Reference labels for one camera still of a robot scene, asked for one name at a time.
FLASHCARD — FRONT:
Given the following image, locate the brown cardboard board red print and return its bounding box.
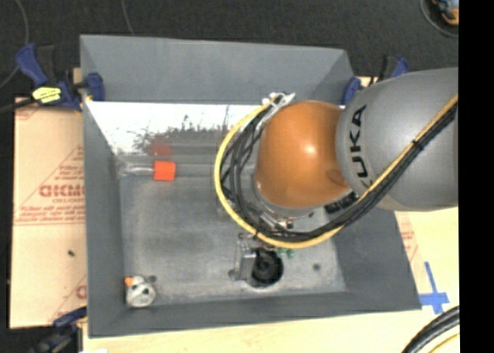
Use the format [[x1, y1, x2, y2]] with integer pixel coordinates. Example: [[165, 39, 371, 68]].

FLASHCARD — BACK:
[[8, 97, 425, 330]]

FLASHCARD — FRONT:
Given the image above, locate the red cube block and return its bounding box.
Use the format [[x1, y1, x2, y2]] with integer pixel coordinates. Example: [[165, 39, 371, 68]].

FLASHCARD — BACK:
[[153, 161, 177, 182]]

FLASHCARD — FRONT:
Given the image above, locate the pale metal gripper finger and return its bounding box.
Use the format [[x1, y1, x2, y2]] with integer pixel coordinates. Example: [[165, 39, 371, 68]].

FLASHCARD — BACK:
[[235, 252, 257, 281]]

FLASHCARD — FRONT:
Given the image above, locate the grey and white toy animal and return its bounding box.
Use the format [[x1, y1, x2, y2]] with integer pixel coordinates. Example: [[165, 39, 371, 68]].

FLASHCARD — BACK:
[[123, 274, 157, 309]]

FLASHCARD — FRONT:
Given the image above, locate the black round ring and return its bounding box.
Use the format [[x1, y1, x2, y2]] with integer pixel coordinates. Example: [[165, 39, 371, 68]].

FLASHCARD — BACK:
[[250, 247, 285, 288]]

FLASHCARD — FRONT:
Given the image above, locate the grey metal bin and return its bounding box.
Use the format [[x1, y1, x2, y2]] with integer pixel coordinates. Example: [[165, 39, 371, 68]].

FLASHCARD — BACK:
[[79, 34, 422, 338]]

